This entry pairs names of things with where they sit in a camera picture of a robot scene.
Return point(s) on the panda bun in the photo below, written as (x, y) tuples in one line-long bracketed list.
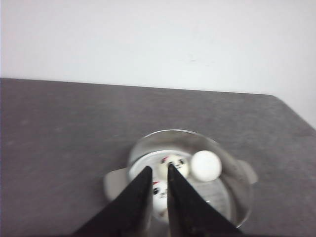
[(206, 166)]

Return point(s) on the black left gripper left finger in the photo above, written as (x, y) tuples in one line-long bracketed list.
[(128, 215)]

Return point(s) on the red-eared white bun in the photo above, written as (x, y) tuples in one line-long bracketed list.
[(160, 192), (178, 161)]

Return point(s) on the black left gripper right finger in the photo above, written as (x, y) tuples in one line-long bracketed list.
[(190, 215)]

